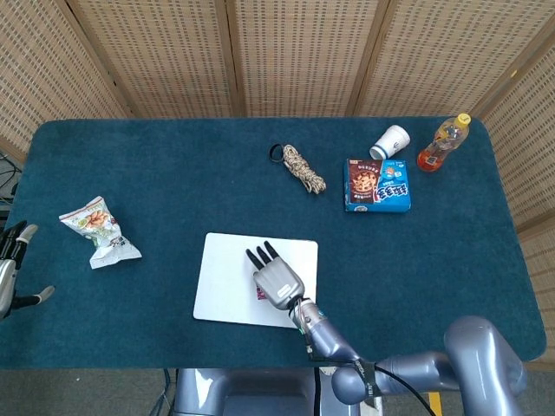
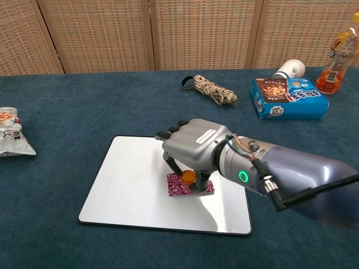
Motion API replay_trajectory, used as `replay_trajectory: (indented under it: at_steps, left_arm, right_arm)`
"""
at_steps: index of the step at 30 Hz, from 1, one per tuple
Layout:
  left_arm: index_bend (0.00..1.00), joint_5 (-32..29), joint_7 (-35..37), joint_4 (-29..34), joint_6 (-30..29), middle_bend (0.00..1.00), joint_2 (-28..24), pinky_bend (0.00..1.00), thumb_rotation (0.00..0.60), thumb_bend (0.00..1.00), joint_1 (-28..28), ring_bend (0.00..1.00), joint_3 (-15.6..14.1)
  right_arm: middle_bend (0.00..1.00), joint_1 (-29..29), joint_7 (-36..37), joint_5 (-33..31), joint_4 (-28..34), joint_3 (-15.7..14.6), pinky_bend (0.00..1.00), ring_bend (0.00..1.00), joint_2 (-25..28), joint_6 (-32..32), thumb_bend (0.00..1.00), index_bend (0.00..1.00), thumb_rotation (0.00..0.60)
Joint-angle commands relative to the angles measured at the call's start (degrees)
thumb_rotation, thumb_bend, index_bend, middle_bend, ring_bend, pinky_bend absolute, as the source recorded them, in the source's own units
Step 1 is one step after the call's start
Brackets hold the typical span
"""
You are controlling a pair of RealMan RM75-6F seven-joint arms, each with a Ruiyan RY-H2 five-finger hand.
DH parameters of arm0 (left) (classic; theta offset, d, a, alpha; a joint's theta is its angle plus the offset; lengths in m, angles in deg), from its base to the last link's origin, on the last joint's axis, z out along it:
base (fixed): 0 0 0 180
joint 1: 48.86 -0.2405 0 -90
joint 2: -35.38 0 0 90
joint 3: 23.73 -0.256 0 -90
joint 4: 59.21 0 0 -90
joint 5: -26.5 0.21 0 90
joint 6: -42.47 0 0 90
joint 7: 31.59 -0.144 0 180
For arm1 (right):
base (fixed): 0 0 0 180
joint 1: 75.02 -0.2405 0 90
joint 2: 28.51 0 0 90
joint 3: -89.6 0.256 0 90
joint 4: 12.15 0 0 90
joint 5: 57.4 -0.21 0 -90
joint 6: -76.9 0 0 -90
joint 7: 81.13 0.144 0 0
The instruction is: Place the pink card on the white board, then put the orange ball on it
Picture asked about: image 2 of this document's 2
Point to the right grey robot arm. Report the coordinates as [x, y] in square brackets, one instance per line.
[294, 179]

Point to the orange tea bottle yellow cap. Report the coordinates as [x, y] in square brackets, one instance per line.
[335, 70]

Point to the white paper cup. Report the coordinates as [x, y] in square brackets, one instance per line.
[291, 69]

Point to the dark blue table cloth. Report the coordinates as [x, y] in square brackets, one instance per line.
[84, 106]

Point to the blue cookie box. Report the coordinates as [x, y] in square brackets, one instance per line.
[291, 101]

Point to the white board with black rim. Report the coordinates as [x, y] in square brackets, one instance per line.
[126, 190]

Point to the small orange round token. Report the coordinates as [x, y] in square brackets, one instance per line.
[187, 176]

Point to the magenta patterned packet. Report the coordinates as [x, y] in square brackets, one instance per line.
[175, 187]

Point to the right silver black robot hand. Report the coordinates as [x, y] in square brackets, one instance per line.
[190, 145]

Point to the white snack bag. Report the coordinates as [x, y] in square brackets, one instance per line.
[14, 131]

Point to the woven bamboo folding screen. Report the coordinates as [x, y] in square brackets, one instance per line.
[112, 33]

